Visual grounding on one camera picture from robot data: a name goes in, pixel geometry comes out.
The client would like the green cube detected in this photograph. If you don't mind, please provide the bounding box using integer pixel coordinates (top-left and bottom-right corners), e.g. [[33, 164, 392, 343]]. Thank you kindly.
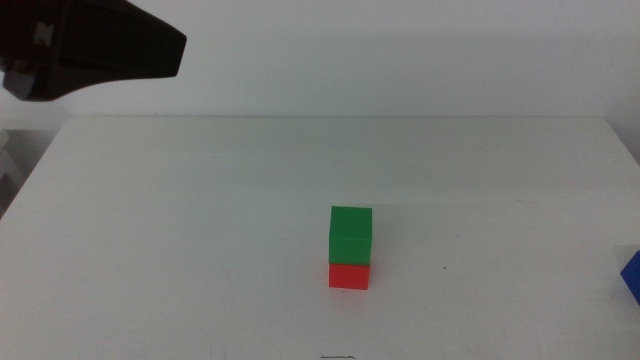
[[327, 205, 374, 267]]

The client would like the red cube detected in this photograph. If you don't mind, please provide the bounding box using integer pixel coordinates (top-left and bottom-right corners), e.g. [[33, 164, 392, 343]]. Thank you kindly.
[[328, 263, 372, 292]]

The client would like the blue cube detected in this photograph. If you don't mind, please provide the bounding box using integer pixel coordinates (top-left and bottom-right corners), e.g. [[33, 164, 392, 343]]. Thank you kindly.
[[619, 249, 640, 306]]

